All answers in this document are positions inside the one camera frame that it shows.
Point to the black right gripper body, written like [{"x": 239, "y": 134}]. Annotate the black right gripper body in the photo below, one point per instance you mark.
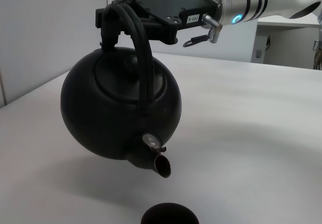
[{"x": 191, "y": 5}]

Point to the white shelf unit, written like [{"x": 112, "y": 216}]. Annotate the white shelf unit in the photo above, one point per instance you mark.
[{"x": 286, "y": 42}]

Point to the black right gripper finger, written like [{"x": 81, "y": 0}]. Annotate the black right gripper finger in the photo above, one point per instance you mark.
[
  {"x": 161, "y": 32},
  {"x": 99, "y": 17}
]

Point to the black round teapot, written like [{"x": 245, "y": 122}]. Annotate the black round teapot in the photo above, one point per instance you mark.
[{"x": 113, "y": 113}]

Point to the small black teacup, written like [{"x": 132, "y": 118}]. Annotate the small black teacup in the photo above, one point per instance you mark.
[{"x": 167, "y": 212}]

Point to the brown hanging object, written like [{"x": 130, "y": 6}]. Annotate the brown hanging object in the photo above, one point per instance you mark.
[{"x": 317, "y": 58}]

